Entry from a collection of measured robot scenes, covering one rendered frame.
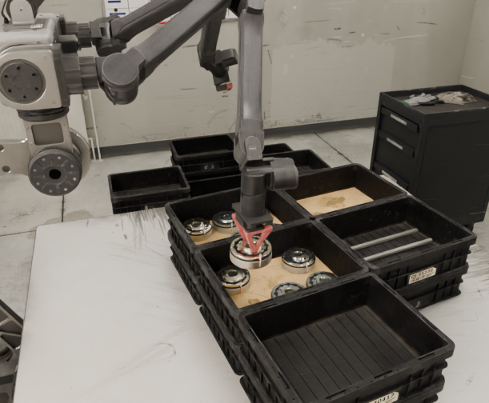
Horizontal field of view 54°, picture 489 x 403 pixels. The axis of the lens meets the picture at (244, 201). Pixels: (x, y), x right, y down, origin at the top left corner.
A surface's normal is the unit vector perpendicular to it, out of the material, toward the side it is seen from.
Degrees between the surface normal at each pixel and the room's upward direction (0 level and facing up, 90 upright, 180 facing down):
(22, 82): 90
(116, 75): 49
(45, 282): 0
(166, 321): 0
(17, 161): 90
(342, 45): 90
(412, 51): 90
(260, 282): 0
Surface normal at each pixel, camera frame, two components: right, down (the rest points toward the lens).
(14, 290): 0.00, -0.88
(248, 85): 0.17, -0.23
